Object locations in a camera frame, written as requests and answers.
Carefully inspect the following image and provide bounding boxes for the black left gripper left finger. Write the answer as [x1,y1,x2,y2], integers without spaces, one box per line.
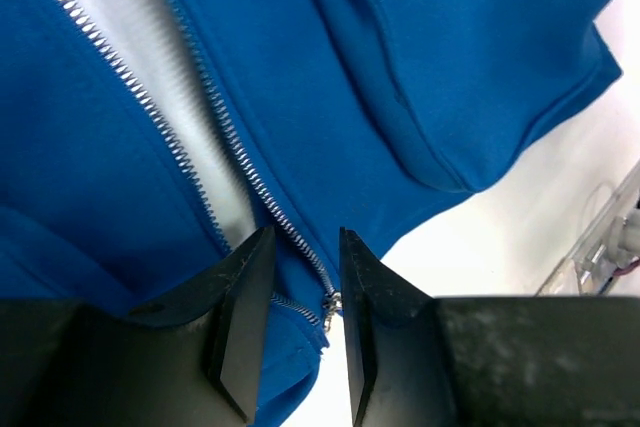
[1,228,276,426]

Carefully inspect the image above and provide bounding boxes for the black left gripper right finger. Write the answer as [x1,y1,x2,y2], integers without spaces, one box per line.
[340,229,639,426]

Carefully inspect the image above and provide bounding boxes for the blue zip-up vest jacket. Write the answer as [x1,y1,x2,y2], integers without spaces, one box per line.
[1,0,621,426]

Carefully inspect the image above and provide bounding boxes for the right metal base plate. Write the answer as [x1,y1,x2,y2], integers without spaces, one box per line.
[536,165,639,296]

